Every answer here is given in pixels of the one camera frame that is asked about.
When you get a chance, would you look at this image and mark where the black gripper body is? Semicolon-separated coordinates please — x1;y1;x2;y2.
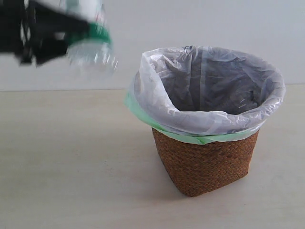
0;0;70;67

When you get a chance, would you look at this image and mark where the green label water bottle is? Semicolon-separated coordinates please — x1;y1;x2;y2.
60;0;117;78

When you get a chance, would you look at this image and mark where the white and green bin liner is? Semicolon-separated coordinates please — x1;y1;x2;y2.
125;46;285;145

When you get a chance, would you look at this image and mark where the woven brown waste basket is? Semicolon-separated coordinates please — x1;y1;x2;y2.
152;129;258;197

